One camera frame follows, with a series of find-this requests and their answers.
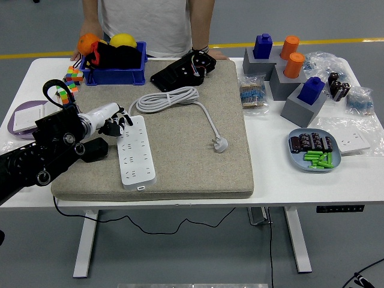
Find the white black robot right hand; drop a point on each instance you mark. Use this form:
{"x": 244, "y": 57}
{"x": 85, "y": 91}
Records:
{"x": 364, "y": 280}

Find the person's right hand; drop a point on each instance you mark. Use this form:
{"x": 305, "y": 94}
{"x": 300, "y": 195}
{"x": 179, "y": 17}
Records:
{"x": 90, "y": 28}

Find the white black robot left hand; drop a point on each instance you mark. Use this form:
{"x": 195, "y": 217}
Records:
{"x": 100, "y": 115}

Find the person's left hand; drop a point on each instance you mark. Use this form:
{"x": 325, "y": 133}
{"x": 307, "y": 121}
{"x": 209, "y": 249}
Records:
{"x": 218, "y": 55}

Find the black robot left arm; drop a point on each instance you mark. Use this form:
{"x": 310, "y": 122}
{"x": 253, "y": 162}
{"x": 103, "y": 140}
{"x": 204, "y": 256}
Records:
{"x": 45, "y": 144}

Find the person's left forearm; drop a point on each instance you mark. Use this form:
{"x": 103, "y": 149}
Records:
{"x": 201, "y": 24}

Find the person's right forearm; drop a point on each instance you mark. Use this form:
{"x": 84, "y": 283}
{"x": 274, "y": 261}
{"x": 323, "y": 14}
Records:
{"x": 91, "y": 12}

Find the orange fruit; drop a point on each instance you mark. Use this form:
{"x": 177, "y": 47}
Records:
{"x": 87, "y": 43}

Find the black wristwatch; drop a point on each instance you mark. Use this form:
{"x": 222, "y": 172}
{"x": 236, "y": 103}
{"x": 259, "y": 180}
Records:
{"x": 200, "y": 49}

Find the yellow lemon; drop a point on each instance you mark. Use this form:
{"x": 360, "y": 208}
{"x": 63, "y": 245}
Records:
{"x": 123, "y": 40}

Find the grey block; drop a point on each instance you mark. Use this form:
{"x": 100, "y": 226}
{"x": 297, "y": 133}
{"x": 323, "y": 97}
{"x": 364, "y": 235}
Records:
{"x": 255, "y": 67}
{"x": 300, "y": 114}
{"x": 283, "y": 87}

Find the blue plastic bin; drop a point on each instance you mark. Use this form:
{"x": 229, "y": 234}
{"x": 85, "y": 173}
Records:
{"x": 114, "y": 76}

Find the colourful puzzle cube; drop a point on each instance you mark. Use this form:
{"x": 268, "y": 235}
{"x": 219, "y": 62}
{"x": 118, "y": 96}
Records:
{"x": 63, "y": 95}
{"x": 74, "y": 75}

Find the black pouch with red trim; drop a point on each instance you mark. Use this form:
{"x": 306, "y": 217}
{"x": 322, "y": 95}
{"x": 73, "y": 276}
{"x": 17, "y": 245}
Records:
{"x": 120, "y": 58}

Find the blue square peg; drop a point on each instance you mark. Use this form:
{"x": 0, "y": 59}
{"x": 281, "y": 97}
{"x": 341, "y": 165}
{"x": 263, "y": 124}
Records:
{"x": 263, "y": 48}
{"x": 312, "y": 91}

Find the clear bag of resistors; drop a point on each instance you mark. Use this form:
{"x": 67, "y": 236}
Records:
{"x": 360, "y": 101}
{"x": 252, "y": 95}

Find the person's torso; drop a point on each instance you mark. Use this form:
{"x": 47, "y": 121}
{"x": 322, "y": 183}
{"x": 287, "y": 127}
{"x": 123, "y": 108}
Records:
{"x": 147, "y": 27}

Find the orange cylinder peg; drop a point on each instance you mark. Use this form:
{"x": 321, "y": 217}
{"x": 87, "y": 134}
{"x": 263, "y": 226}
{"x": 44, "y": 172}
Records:
{"x": 290, "y": 46}
{"x": 294, "y": 66}

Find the black table control panel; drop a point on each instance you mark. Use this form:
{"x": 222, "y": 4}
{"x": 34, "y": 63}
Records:
{"x": 340, "y": 209}

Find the white table leg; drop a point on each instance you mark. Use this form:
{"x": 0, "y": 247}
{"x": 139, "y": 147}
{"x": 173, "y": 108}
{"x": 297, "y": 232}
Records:
{"x": 298, "y": 240}
{"x": 85, "y": 243}

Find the purple tray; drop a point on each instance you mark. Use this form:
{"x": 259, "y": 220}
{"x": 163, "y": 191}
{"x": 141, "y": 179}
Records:
{"x": 15, "y": 135}

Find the clear bag of beads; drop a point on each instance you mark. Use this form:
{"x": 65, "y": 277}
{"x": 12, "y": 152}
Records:
{"x": 9, "y": 147}

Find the beige fabric mat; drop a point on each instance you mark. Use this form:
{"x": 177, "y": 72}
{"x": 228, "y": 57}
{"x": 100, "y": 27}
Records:
{"x": 186, "y": 168}

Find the large clear plastic bag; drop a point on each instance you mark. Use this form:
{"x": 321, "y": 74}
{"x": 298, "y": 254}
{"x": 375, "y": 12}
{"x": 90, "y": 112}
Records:
{"x": 322, "y": 64}

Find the large black capacitor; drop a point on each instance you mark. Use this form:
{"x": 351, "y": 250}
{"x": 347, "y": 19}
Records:
{"x": 346, "y": 88}
{"x": 333, "y": 78}
{"x": 337, "y": 91}

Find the clear bag holding socket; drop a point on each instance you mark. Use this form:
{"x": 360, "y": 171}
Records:
{"x": 330, "y": 126}

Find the grey-blue plate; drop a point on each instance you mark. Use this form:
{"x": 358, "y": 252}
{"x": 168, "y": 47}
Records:
{"x": 300, "y": 163}

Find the silver metal bracket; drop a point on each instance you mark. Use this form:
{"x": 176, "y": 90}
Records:
{"x": 258, "y": 216}

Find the white wall socket panel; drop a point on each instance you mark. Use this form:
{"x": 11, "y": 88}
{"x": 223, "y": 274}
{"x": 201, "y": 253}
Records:
{"x": 352, "y": 142}

